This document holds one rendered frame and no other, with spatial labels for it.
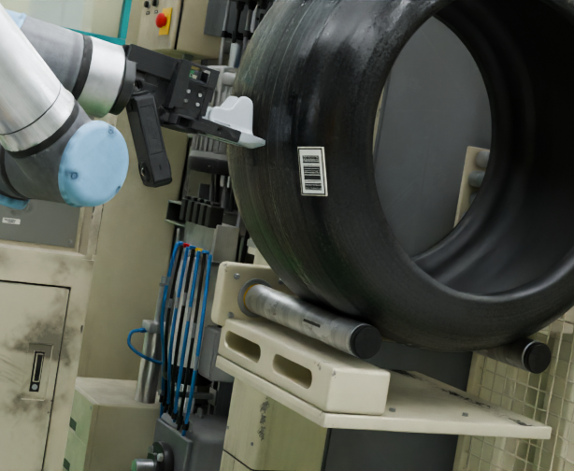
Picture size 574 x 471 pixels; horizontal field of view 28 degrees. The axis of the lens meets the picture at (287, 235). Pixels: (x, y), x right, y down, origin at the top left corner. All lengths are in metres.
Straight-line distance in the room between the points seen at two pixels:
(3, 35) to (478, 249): 0.95
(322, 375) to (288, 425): 0.41
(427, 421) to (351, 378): 0.14
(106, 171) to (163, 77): 0.23
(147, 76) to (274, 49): 0.19
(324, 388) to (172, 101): 0.41
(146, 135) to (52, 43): 0.16
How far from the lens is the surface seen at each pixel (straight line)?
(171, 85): 1.44
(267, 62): 1.55
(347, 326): 1.52
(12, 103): 1.20
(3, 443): 2.09
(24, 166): 1.25
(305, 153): 1.43
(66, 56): 1.38
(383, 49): 1.45
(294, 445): 1.93
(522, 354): 1.67
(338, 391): 1.51
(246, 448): 1.93
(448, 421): 1.61
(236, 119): 1.47
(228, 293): 1.79
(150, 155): 1.43
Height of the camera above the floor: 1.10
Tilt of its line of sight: 3 degrees down
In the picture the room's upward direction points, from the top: 9 degrees clockwise
